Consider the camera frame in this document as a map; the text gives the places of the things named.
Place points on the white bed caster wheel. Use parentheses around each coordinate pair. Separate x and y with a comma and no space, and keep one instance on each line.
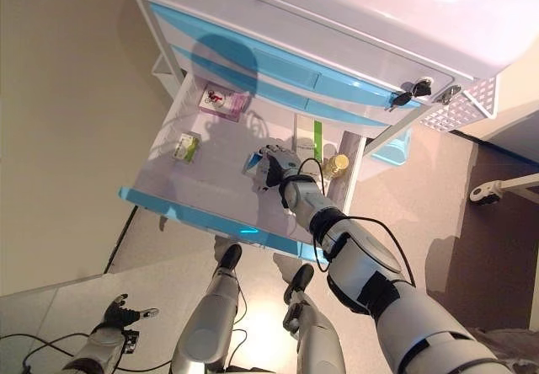
(484,193)

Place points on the silver drawer lock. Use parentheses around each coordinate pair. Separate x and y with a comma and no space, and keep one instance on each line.
(427,81)

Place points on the white blue medical cart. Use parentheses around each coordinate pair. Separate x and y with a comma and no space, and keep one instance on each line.
(379,12)

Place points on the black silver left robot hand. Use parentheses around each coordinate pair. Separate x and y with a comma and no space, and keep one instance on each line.
(122,317)

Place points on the yellow medicine jar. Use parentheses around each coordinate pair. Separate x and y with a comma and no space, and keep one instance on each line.
(335,165)

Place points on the grey right robot leg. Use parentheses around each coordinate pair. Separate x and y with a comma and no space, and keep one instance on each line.
(311,340)

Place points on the grey left robot leg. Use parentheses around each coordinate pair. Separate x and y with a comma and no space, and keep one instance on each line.
(206,327)

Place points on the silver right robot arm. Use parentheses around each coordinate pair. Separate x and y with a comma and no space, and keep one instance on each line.
(358,256)

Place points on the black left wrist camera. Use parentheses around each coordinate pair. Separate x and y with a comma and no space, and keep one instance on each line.
(130,342)

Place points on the black baseboard strip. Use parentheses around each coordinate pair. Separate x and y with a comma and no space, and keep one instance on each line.
(120,239)

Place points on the white locked cart drawer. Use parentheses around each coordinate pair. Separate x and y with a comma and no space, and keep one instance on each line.
(379,71)

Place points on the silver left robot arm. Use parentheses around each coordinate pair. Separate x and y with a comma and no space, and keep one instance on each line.
(94,348)

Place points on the grey robot leg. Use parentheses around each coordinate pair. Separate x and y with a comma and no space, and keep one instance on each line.
(206,327)
(311,340)

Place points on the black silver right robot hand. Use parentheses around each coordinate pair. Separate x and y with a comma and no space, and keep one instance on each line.
(280,167)

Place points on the tall white green box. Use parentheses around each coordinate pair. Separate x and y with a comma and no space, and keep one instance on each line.
(309,138)

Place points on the brass metal latch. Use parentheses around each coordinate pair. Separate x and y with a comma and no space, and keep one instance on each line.
(448,94)

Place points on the blue white medicine box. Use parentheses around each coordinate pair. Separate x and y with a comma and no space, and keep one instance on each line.
(252,163)

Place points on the white perforated side basket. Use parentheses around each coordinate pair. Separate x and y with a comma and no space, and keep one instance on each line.
(463,108)

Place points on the pink box red figure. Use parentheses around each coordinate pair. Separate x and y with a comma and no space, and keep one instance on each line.
(223,100)

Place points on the small green white box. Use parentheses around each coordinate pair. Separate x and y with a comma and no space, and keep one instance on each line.
(186,148)

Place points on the cream hospital bed frame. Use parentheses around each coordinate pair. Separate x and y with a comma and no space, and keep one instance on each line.
(522,181)

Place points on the blue white cart drawer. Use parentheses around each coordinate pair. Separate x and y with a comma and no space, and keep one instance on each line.
(337,110)
(219,188)
(295,68)

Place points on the blue lidded waste bin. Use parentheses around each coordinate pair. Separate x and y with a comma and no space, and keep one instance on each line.
(391,148)

